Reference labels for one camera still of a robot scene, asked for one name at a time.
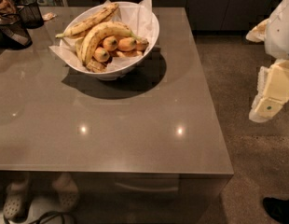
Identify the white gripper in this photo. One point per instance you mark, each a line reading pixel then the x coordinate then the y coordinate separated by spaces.
pixel 281 34

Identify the large spotted yellow banana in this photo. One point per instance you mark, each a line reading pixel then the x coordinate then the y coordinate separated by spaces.
pixel 101 31

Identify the white ceramic bowl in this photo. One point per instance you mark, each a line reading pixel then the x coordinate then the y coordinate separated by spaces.
pixel 119 73

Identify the long banana at back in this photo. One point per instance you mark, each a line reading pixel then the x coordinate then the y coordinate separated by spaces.
pixel 105 14

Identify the small banana at front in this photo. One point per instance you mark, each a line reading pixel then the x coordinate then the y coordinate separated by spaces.
pixel 92 65

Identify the white paper liner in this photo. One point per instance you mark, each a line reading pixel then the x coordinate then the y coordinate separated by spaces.
pixel 144 16

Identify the small orange mandarin right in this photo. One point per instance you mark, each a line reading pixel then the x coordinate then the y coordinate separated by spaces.
pixel 126 44

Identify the small orange mandarin middle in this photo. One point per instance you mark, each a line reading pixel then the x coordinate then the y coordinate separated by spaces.
pixel 110 43

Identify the small orange mandarin left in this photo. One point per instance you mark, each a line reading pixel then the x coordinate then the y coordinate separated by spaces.
pixel 101 55

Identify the small wrapped packet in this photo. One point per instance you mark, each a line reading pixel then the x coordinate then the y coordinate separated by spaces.
pixel 48 16

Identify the black mesh pen cup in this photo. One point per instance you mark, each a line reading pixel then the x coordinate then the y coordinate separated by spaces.
pixel 30 13

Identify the black mesh basket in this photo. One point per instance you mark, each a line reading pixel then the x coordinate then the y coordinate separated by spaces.
pixel 14 31

